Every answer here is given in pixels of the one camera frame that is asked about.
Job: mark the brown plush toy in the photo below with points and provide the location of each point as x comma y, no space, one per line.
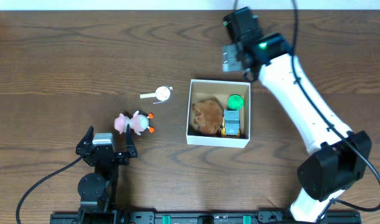
208,116

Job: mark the pink white pig figurine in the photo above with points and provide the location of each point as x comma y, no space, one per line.
138,123

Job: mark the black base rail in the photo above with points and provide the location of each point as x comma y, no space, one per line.
263,216

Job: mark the white cardboard box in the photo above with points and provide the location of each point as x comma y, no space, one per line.
220,91

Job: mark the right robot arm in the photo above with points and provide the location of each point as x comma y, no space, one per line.
337,155

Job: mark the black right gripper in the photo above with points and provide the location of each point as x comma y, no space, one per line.
245,61

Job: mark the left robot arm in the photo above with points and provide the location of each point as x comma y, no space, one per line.
98,189

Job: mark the yellow grey toy truck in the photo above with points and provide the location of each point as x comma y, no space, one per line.
230,126

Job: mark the wooden pig rattle drum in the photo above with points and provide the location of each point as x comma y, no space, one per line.
162,94

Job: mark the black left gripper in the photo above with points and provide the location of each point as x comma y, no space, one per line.
106,155

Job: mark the green round toy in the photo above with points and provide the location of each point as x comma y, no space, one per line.
235,102

